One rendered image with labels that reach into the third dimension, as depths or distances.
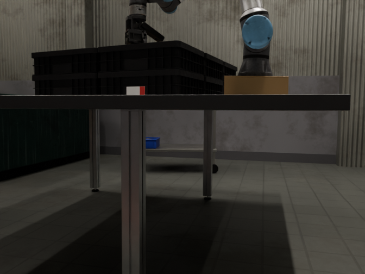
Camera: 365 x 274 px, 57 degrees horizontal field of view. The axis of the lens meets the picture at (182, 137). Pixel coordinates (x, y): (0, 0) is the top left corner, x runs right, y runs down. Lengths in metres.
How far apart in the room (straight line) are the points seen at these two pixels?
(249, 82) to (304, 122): 3.11
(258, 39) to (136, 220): 0.81
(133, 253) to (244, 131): 3.55
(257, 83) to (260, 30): 0.22
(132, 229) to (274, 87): 0.80
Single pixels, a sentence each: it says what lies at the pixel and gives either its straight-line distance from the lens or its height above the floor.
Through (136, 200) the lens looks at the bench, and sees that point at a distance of 1.05.
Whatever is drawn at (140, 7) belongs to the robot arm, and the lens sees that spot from 1.53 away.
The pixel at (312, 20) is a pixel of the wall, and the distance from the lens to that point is 4.67.
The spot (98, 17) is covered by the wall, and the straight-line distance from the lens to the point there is 5.25.
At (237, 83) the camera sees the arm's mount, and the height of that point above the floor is 0.77.
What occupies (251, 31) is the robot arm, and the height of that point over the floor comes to 0.96.
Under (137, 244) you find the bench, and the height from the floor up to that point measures 0.24.
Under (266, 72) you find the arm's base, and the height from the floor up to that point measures 0.82.
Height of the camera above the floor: 0.66
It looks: 5 degrees down
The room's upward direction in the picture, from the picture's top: straight up
